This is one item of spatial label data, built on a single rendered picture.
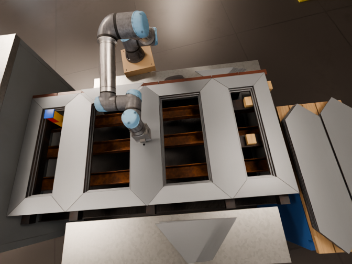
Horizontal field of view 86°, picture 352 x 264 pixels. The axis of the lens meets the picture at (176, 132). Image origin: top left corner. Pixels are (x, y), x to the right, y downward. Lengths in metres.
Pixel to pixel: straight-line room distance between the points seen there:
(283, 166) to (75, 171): 1.15
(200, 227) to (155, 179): 0.34
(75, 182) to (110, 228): 0.32
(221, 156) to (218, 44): 1.86
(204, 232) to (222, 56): 2.02
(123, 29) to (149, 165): 0.70
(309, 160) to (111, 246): 1.16
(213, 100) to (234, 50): 1.53
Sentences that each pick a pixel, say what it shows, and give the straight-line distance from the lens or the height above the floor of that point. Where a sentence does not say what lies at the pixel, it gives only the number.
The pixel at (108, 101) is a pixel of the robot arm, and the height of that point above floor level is 1.15.
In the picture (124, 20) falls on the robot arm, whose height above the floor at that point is 1.27.
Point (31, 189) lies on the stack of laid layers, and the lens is 1.41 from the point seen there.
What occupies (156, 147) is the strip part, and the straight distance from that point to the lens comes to 1.09.
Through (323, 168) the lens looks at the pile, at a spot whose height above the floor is 0.85.
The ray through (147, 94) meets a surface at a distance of 1.25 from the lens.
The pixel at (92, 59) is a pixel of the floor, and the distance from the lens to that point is 2.87.
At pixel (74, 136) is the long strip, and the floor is 0.86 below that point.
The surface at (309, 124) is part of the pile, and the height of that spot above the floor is 0.85.
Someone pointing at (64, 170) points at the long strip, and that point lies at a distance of 1.28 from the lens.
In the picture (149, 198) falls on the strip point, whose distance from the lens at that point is 1.06.
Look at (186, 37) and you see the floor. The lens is 2.77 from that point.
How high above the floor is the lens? 1.89
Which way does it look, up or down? 69 degrees down
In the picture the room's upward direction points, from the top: 13 degrees counter-clockwise
